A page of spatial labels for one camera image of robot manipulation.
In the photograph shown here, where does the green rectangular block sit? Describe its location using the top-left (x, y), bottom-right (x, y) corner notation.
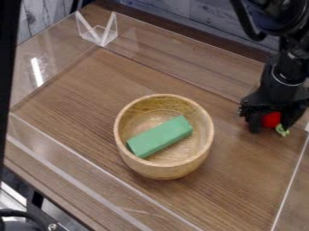
top-left (125, 115), bottom-right (192, 159)

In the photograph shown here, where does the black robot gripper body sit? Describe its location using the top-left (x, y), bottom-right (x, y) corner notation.
top-left (239, 88), bottom-right (309, 117)

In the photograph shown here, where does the black table leg bracket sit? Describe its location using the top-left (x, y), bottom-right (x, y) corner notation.
top-left (26, 190), bottom-right (68, 231)

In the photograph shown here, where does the red plush strawberry toy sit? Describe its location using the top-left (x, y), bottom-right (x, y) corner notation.
top-left (262, 112), bottom-right (290, 137)

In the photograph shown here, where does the clear acrylic corner bracket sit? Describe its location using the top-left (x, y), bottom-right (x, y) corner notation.
top-left (75, 12), bottom-right (117, 47)

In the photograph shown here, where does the wooden bowl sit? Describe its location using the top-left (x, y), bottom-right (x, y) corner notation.
top-left (113, 94), bottom-right (215, 180)

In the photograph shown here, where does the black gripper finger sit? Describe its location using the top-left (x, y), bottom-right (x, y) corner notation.
top-left (281, 103), bottom-right (307, 130)
top-left (244, 110), bottom-right (265, 134)

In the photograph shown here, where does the black cable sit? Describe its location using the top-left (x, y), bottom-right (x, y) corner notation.
top-left (0, 208), bottom-right (45, 231)

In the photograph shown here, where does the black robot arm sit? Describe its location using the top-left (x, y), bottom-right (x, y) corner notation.
top-left (228, 0), bottom-right (309, 134)

